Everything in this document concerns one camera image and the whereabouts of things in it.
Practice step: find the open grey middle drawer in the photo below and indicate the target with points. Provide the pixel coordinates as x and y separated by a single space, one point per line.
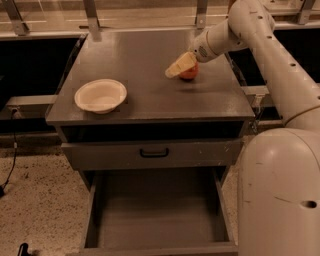
157 212

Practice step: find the black object at floor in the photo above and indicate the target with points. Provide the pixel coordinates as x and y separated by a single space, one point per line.
23 250

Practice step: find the black drawer handle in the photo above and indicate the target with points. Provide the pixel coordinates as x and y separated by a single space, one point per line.
154 154

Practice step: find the red apple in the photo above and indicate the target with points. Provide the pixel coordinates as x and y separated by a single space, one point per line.
190 74

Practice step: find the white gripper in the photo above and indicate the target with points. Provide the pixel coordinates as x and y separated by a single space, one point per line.
200 51

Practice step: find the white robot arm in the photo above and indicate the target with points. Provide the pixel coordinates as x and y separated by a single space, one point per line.
279 178

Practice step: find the metal latch clamp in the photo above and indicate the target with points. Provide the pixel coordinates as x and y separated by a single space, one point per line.
258 110

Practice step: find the metal railing post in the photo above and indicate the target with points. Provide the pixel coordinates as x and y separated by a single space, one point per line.
201 14
305 12
92 17
20 28

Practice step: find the closed grey top drawer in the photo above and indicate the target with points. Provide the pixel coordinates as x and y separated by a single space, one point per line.
125 155

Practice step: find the grey drawer cabinet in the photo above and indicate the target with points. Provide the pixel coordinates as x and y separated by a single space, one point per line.
212 106

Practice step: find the white paper bowl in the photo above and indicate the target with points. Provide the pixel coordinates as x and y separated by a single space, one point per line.
100 96

